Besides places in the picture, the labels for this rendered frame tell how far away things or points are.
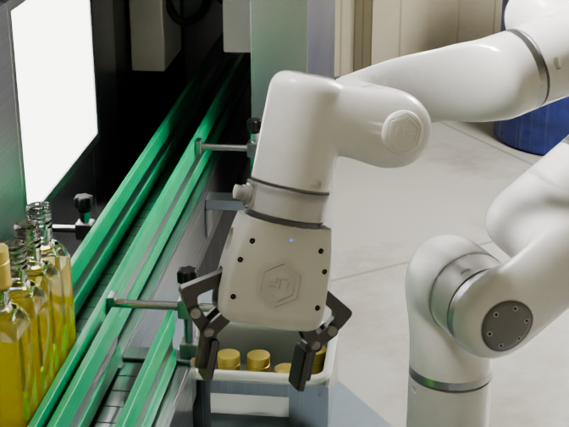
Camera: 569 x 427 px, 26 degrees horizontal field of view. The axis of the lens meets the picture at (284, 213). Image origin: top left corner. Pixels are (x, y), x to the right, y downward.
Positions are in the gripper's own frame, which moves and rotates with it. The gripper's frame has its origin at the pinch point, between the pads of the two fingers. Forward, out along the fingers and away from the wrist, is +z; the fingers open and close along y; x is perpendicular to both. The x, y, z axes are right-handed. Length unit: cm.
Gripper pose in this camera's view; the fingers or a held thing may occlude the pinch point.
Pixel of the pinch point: (252, 372)
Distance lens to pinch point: 118.2
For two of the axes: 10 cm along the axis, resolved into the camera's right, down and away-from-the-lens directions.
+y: 9.4, 1.5, 3.1
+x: -2.8, -1.8, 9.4
